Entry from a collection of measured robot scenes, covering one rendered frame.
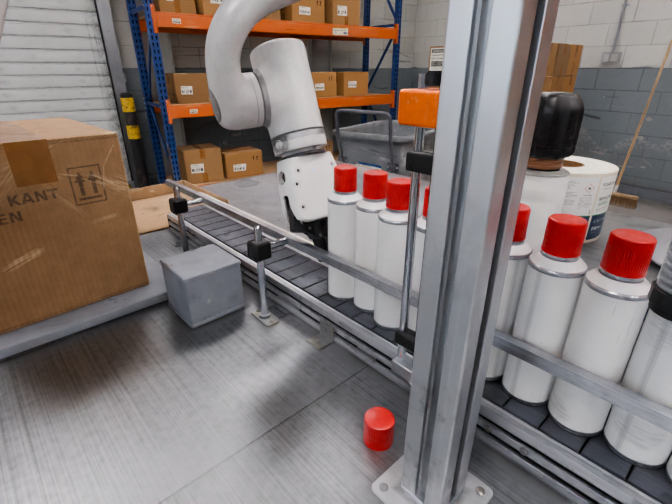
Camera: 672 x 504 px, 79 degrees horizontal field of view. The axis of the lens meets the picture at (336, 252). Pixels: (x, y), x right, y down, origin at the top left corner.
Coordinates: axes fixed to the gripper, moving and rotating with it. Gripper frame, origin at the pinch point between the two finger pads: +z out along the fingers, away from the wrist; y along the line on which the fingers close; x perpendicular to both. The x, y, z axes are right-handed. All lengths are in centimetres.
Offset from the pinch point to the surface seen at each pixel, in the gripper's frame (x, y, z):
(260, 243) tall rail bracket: 2.4, -9.8, -3.7
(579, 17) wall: 105, 469, -116
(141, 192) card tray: 84, -1, -21
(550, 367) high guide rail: -35.3, -4.3, 11.3
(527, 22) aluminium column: -42.4, -15.9, -15.6
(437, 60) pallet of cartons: 180, 320, -100
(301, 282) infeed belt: 4.8, -3.0, 4.9
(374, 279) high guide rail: -14.4, -4.3, 3.3
